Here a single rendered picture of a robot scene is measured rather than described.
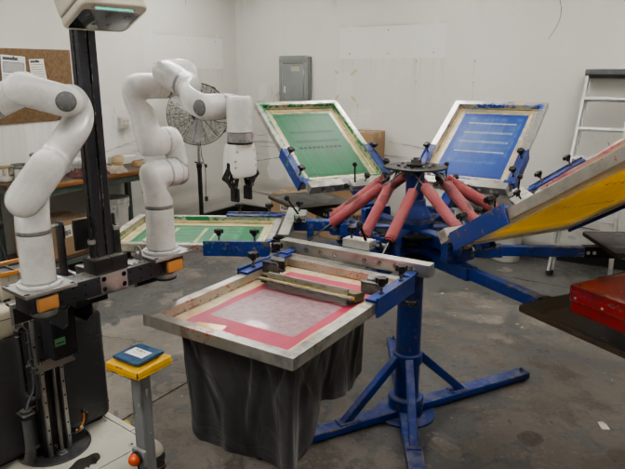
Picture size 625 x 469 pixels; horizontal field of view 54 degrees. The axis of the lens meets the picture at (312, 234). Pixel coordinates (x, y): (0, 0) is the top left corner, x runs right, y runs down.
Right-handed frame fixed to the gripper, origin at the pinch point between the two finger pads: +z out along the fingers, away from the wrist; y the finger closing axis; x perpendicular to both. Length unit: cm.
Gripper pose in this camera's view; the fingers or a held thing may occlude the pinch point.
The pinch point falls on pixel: (241, 194)
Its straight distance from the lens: 183.1
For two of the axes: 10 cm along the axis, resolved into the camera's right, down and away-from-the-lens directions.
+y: -6.3, 2.0, -7.5
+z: 0.0, 9.7, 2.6
